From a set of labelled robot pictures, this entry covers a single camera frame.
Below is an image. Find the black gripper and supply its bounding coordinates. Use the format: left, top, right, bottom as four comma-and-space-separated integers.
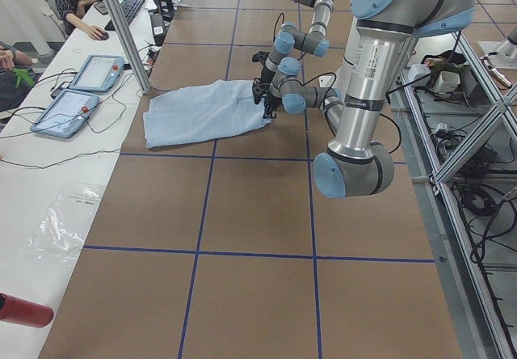
252, 50, 277, 86
252, 78, 281, 119

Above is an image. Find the light blue striped shirt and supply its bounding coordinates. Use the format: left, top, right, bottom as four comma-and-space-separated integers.
143, 80, 271, 148

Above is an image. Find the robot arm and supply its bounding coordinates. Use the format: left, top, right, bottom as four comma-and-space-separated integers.
252, 0, 334, 91
252, 0, 474, 198

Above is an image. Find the black keyboard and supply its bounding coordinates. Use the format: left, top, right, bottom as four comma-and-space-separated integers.
120, 0, 146, 25

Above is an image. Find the upper teach pendant tablet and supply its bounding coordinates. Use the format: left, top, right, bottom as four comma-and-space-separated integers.
68, 55, 124, 94

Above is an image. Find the teach pendant tablet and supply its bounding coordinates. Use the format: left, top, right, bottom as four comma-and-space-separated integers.
68, 55, 124, 94
30, 90, 100, 138

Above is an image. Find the lower teach pendant tablet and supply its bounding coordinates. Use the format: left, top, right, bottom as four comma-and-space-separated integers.
30, 90, 100, 138

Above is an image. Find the seated person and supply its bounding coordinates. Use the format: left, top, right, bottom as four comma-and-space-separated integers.
1, 42, 38, 112

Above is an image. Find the clear plastic bag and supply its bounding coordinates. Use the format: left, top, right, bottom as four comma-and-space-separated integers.
22, 182, 106, 268

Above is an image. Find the red cylindrical bottle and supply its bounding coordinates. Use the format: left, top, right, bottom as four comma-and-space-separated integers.
1, 294, 54, 328

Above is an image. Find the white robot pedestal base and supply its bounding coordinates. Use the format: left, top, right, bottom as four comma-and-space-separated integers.
317, 15, 360, 113

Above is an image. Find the aluminium frame post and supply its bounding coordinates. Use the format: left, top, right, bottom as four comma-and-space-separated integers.
104, 0, 151, 95

